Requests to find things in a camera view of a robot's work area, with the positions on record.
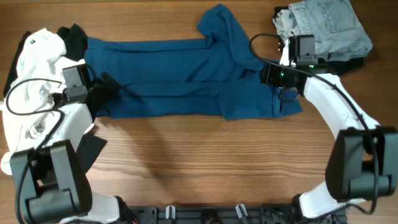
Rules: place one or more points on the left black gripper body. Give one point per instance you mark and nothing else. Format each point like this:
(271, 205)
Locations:
(103, 90)

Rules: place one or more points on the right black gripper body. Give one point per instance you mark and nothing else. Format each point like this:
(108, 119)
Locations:
(268, 73)

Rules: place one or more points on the blue polo shirt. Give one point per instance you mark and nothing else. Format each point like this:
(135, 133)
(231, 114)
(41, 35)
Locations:
(213, 75)

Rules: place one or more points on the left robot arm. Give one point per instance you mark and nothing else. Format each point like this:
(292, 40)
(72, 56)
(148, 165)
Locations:
(50, 182)

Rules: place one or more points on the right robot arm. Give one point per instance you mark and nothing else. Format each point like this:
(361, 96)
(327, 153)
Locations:
(363, 163)

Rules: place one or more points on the black garment left pile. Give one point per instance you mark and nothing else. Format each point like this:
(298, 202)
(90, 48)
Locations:
(75, 40)

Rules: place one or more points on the folded black garment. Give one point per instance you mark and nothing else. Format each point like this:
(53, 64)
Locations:
(348, 67)

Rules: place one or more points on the white shirt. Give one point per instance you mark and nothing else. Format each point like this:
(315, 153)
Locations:
(39, 74)

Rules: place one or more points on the folded light blue jeans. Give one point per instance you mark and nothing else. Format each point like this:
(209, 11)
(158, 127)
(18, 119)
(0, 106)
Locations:
(329, 25)

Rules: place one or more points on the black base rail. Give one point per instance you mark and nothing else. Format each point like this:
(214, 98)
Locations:
(239, 214)

